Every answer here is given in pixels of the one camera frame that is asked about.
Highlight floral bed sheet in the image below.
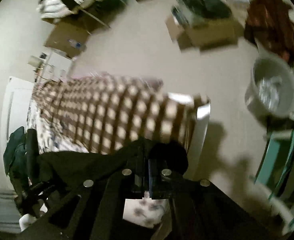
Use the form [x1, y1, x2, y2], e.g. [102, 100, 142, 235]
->
[27, 86, 169, 229]

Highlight black folded garment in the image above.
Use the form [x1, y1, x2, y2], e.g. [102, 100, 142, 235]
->
[25, 129, 39, 184]

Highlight dark red garment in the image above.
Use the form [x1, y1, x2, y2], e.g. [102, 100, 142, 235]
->
[244, 0, 294, 63]

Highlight black small garment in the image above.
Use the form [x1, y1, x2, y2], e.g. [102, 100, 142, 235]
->
[37, 138, 188, 191]

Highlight white footboard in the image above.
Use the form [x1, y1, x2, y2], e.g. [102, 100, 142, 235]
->
[168, 93, 211, 180]

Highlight cardboard box with clothes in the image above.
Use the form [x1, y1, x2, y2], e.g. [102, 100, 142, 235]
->
[165, 0, 238, 50]

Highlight chair with piled clothes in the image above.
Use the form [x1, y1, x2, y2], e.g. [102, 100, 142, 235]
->
[36, 0, 128, 28]

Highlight white bed headboard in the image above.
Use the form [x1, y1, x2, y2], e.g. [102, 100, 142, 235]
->
[0, 76, 34, 152]

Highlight teal folding stool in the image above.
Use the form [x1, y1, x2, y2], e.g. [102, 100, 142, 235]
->
[253, 129, 294, 234]

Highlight cardboard box by nightstand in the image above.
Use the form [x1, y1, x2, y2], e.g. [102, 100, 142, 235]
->
[44, 22, 89, 59]

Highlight grey striped curtain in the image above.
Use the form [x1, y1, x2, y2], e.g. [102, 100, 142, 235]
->
[0, 190, 21, 233]

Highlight white nightstand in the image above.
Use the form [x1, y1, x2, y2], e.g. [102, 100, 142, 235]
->
[28, 50, 74, 83]

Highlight dark green quilt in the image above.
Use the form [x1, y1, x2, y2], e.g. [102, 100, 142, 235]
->
[3, 126, 27, 177]

